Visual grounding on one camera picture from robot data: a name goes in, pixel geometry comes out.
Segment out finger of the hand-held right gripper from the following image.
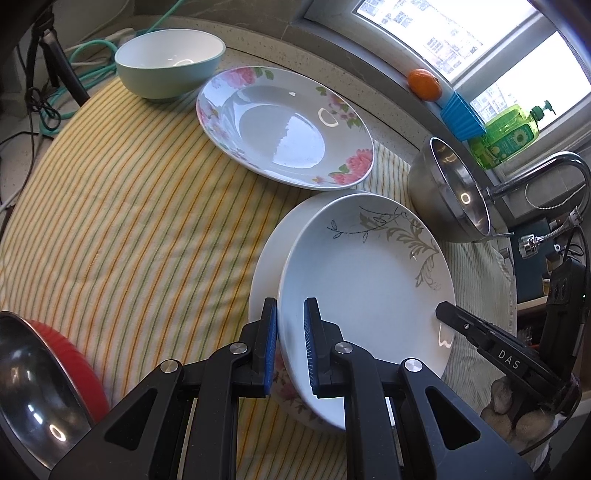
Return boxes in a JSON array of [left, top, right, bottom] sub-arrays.
[[435, 301, 488, 348]]

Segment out yellow striped cloth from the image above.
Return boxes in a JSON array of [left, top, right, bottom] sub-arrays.
[[0, 69, 518, 480]]

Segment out window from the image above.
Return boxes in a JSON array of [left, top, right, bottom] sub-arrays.
[[302, 0, 591, 139]]

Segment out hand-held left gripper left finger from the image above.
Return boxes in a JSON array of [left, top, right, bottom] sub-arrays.
[[48, 298, 280, 480]]

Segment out teal green hose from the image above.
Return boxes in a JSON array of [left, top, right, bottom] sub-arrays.
[[39, 0, 185, 137]]

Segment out tangled black cable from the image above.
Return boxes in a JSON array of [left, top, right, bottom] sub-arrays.
[[18, 28, 61, 134]]

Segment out blue silicone cups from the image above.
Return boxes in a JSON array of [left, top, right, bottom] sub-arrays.
[[440, 91, 488, 140]]

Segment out red steel-lined bowl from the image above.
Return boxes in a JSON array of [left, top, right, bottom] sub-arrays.
[[0, 311, 110, 469]]

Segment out pink floral plate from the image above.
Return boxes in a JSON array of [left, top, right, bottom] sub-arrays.
[[196, 66, 375, 191], [269, 351, 345, 435]]

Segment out white power strip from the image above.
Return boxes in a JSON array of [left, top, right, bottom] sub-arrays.
[[92, 28, 137, 47]]

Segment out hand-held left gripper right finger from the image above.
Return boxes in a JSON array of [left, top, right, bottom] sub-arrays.
[[302, 298, 539, 480]]

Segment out orange tangerine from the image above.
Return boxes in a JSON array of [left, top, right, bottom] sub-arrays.
[[407, 68, 441, 101]]

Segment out chrome flexible sprayer hose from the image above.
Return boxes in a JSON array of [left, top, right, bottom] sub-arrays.
[[519, 208, 585, 258]]

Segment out grey leaf pattern plate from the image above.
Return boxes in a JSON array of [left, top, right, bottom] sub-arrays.
[[277, 193, 455, 432]]

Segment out green dish soap bottle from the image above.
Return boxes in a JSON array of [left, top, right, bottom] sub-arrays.
[[470, 99, 557, 171]]

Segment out white cable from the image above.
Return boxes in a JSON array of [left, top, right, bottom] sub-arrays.
[[0, 185, 21, 213]]

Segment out person's right hand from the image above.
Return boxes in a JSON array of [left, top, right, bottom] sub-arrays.
[[480, 376, 563, 455]]

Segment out chrome faucet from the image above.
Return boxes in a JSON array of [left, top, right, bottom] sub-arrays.
[[485, 151, 591, 217]]

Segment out plain white plate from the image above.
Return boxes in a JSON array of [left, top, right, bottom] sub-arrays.
[[248, 190, 365, 333]]

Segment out black tripod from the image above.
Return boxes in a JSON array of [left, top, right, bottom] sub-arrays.
[[37, 23, 90, 107]]

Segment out mint green bowl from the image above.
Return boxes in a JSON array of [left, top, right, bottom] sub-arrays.
[[115, 31, 226, 103]]

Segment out stainless steel bowl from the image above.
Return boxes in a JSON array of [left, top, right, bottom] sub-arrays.
[[408, 137, 491, 244]]

